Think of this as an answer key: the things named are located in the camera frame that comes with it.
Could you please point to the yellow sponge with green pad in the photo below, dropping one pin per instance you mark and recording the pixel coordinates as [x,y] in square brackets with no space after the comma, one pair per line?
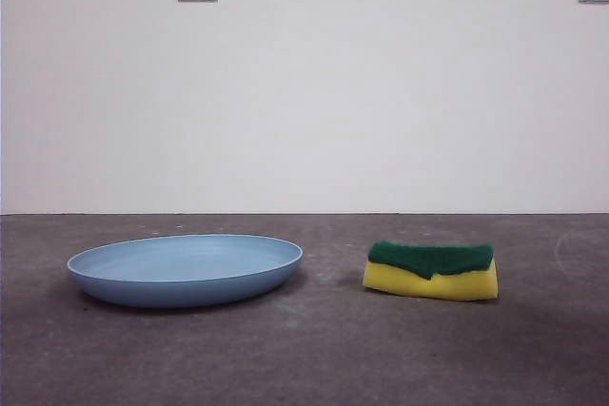
[428,282]

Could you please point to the light blue round plate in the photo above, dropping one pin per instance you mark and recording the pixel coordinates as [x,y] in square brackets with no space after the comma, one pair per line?
[185,273]

